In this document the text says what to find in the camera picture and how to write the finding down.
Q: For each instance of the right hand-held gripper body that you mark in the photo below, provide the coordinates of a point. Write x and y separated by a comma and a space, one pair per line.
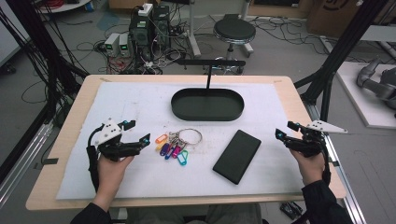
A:
309, 144

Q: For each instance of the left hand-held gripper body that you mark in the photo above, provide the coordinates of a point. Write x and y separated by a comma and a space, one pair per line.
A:
109, 137

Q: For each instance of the keyring with coloured tags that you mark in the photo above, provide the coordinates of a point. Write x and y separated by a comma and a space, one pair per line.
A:
174, 149

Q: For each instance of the black smartphone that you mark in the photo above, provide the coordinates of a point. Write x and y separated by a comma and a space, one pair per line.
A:
237, 157

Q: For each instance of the black oval tray with hanger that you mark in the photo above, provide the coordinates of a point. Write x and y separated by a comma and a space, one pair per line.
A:
207, 105

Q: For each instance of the person's right hand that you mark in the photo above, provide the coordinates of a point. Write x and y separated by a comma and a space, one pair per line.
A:
311, 169

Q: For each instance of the person's left hand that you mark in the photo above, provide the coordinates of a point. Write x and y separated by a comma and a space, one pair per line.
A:
110, 174

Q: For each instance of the black tape strip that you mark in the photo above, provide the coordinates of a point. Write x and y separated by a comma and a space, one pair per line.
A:
335, 163
48, 161

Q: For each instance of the white table mat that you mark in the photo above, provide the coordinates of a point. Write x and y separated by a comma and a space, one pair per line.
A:
162, 180

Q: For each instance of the white floor platform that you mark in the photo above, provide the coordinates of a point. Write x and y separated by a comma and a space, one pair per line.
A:
358, 102

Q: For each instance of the black device on floor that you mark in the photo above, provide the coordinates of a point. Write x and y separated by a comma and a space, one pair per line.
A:
291, 210

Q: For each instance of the white bench power supply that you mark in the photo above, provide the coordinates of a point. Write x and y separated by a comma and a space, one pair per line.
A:
111, 43
124, 44

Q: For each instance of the black computer tower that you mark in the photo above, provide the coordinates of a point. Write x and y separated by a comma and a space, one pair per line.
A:
161, 25
140, 35

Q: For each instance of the person's legs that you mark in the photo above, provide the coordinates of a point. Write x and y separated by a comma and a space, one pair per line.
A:
230, 214

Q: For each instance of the cardboard box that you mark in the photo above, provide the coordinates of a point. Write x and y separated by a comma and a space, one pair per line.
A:
323, 18

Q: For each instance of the white metal desk leg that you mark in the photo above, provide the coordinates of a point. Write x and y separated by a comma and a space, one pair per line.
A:
193, 34

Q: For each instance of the black round stool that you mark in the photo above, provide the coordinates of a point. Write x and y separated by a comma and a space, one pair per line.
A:
234, 30

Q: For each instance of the white power adapter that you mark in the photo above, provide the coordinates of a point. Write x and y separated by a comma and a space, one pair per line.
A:
145, 9

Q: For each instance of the white round table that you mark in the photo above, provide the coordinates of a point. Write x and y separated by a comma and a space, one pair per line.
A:
67, 6

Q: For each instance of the aluminium rail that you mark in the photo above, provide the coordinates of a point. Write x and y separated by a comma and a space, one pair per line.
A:
351, 199
21, 158

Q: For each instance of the white wall panel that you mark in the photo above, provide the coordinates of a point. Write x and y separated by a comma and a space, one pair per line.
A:
9, 34

